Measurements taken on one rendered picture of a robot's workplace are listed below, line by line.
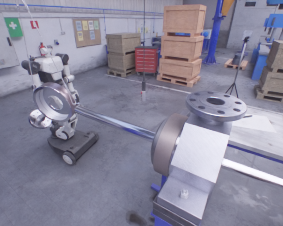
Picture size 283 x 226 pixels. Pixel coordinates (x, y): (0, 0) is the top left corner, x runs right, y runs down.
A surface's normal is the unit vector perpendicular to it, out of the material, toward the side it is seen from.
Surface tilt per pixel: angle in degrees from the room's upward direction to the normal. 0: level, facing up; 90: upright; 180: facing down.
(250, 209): 0
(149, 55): 90
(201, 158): 45
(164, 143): 51
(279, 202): 0
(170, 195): 0
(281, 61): 90
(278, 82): 90
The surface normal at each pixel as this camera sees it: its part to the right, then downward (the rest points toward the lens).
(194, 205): 0.00, -0.87
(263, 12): -0.55, 0.42
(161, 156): -0.50, 0.14
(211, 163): -0.37, -0.31
